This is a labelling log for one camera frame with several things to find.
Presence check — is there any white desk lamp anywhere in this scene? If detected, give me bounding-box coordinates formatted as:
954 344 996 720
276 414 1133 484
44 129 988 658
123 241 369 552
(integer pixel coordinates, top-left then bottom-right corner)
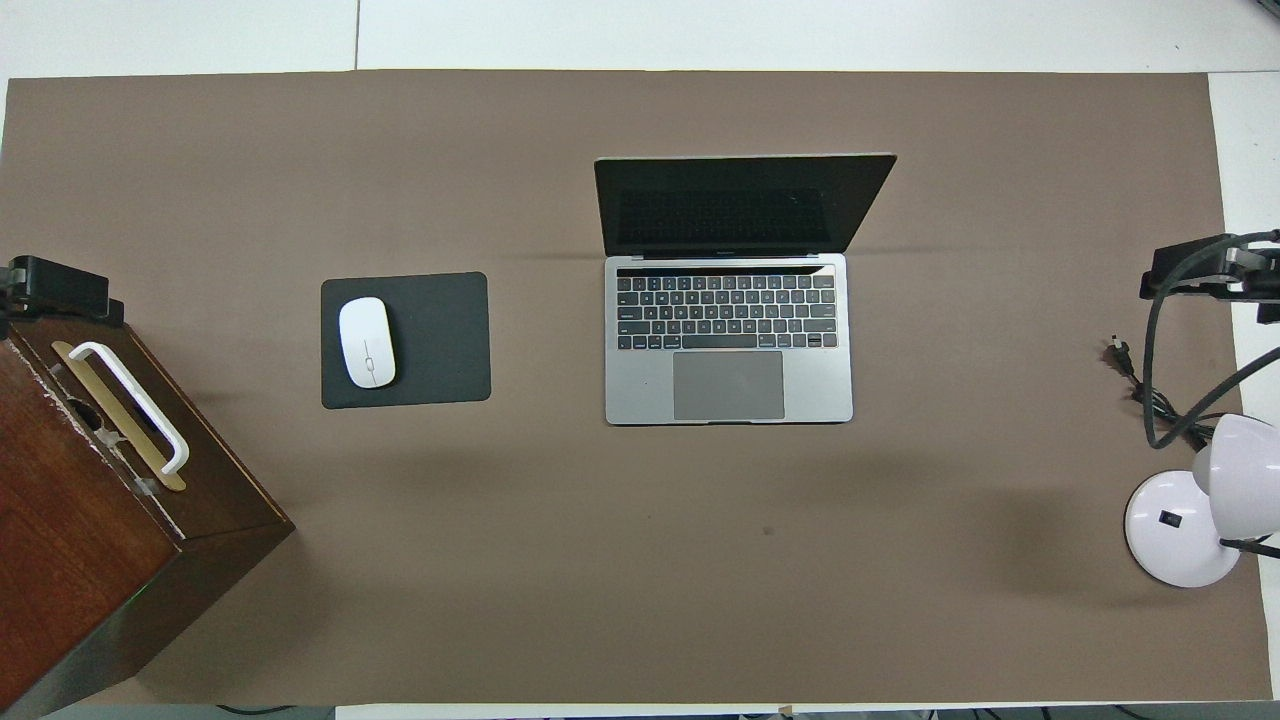
1124 413 1280 589

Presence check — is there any black lamp power cable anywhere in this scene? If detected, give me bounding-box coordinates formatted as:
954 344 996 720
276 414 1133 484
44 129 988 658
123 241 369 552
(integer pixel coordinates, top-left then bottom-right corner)
1105 338 1216 448

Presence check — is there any brass handle plate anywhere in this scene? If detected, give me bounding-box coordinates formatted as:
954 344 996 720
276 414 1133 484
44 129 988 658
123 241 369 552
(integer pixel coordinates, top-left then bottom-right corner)
52 341 188 492

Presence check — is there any white box handle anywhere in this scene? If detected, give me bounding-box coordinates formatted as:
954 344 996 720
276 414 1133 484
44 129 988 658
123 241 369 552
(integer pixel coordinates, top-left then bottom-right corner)
68 341 191 475

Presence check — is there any brown table mat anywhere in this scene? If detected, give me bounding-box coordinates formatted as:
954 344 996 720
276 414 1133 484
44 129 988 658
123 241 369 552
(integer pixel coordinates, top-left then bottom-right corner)
0 70 1273 706

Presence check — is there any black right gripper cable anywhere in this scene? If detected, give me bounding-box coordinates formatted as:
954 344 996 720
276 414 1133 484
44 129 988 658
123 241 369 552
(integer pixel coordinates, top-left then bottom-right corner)
1143 230 1280 451

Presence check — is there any black mouse pad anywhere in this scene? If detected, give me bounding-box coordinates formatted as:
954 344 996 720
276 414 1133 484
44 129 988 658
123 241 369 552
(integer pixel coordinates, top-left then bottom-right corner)
320 271 492 410

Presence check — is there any white computer mouse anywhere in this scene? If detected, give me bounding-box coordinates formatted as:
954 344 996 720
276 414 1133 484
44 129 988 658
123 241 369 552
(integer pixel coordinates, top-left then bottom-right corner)
338 297 397 389

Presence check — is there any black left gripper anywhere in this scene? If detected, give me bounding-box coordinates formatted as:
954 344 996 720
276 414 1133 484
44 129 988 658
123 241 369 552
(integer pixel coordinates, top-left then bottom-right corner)
8 255 126 327

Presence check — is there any silver laptop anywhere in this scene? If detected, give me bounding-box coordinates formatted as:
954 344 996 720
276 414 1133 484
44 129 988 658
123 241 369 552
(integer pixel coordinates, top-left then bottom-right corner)
593 152 898 426

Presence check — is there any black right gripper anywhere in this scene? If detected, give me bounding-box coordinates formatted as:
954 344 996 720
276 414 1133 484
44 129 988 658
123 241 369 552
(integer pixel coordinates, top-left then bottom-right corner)
1140 235 1241 299

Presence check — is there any dark brown wooden box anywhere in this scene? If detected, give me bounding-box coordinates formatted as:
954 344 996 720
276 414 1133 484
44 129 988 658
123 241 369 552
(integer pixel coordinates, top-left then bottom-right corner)
0 315 296 719

